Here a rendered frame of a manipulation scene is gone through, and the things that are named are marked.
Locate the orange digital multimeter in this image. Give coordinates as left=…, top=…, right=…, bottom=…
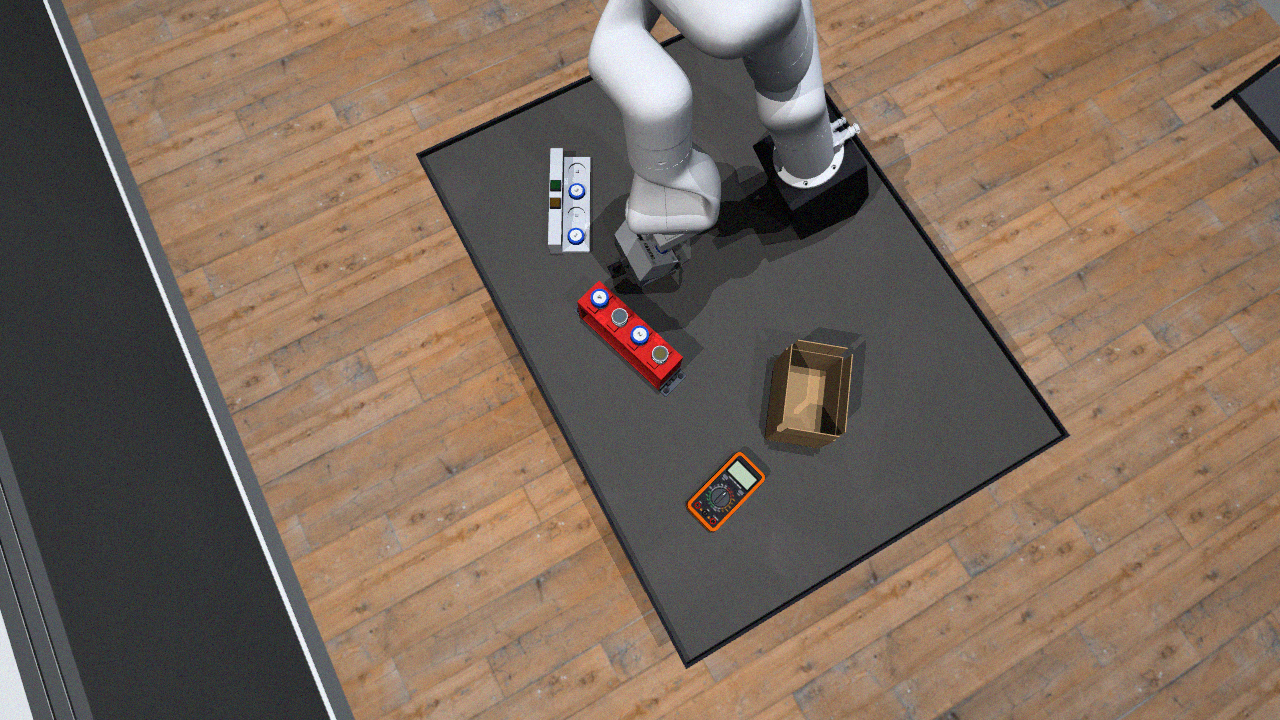
left=686, top=452, right=765, bottom=532

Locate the brown cardboard box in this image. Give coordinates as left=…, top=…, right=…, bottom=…
left=765, top=340, right=852, bottom=448

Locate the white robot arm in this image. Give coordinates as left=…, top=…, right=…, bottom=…
left=588, top=0, right=860, bottom=252

